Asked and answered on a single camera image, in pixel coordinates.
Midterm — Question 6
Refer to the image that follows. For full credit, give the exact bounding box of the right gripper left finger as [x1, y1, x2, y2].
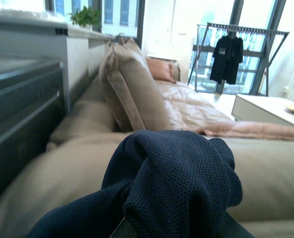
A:
[111, 217, 137, 238]

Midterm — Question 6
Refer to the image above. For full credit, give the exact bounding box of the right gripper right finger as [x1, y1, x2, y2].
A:
[218, 212, 254, 238]

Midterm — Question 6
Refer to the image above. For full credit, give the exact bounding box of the navy mesh knit garment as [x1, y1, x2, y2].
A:
[28, 130, 242, 238]

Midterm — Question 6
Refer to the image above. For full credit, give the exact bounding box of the grey front-load washing machine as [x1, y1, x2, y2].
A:
[0, 54, 65, 194]

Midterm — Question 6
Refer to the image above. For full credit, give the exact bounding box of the grey clothes drying rack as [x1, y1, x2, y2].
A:
[187, 22, 289, 95]

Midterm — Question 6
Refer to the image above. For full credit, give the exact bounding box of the beige leather sofa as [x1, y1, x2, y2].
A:
[0, 76, 294, 238]

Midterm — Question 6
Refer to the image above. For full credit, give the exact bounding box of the pink throw blanket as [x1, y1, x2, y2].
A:
[195, 121, 294, 141]

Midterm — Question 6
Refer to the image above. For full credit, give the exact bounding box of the white coffee table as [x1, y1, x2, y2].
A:
[232, 95, 294, 126]

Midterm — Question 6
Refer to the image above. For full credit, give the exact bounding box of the beige sofa back cushion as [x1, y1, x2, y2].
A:
[99, 38, 172, 132]

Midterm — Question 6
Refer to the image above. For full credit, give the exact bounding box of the black hanging t-shirt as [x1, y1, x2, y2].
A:
[210, 35, 231, 84]

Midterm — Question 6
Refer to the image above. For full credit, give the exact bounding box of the orange throw pillow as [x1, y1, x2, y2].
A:
[146, 58, 178, 83]

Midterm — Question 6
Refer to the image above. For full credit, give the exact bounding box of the green potted plant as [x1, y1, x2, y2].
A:
[67, 6, 102, 31]

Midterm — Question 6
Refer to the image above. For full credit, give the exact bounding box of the white counter cabinet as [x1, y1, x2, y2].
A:
[0, 15, 114, 112]

